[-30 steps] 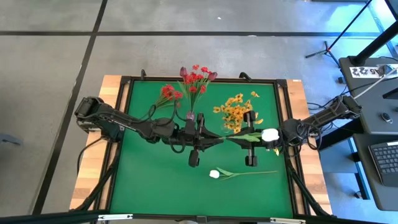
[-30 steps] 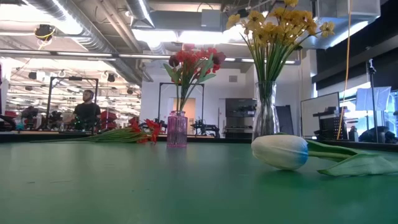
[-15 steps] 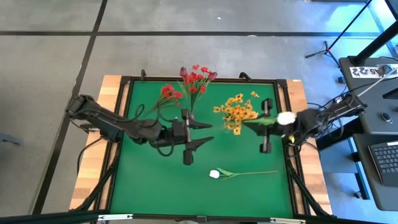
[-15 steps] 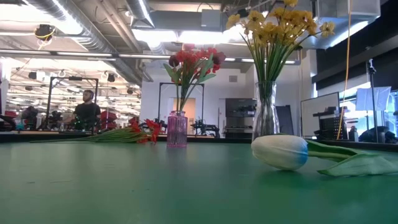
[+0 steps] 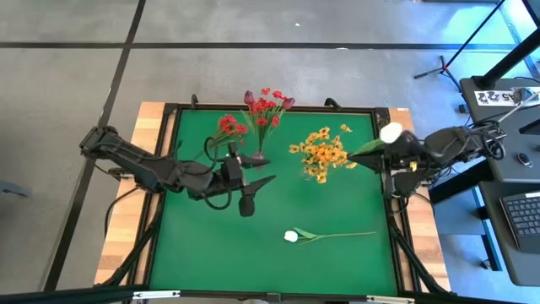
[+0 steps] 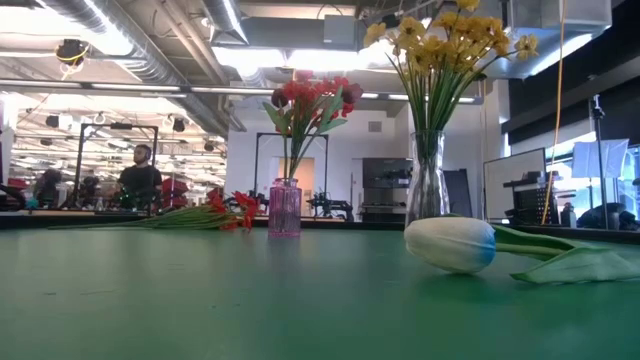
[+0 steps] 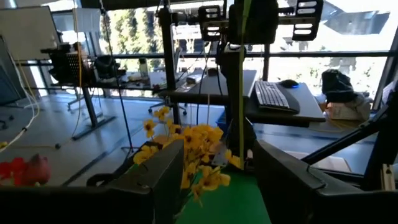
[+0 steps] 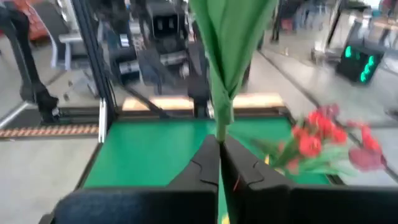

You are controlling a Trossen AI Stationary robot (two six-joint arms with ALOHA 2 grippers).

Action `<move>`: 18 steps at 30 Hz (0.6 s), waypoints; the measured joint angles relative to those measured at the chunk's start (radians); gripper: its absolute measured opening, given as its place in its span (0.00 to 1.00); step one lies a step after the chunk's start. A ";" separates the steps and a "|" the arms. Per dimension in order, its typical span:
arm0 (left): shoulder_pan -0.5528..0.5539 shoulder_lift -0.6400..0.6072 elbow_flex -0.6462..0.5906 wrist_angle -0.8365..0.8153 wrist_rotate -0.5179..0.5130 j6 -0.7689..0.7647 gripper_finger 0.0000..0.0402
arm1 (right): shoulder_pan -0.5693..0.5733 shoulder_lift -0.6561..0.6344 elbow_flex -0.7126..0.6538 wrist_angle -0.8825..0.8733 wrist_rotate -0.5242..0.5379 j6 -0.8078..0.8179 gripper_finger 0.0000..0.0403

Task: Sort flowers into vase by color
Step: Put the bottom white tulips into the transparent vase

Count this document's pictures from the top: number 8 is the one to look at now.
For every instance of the black aluminium table frame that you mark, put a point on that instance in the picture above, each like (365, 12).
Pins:
(93, 62)

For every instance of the red artificial flower bunch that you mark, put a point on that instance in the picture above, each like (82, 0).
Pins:
(311, 144)

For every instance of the white stool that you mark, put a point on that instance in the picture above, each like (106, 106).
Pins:
(66, 43)

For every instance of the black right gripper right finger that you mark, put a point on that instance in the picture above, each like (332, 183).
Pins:
(264, 193)

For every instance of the black device with green lights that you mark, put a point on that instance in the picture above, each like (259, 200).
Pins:
(359, 63)

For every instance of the silver aluminium bracket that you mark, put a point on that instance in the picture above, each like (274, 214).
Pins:
(103, 121)

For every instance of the white artificial tulip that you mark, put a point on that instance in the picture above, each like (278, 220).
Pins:
(233, 37)

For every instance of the green table mat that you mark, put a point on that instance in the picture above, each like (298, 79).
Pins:
(149, 149)

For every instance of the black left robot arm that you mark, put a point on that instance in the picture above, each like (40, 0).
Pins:
(168, 62)

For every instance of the dark red artificial tulip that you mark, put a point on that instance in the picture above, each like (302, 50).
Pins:
(331, 111)
(365, 158)

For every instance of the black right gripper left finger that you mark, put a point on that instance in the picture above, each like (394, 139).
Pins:
(174, 193)

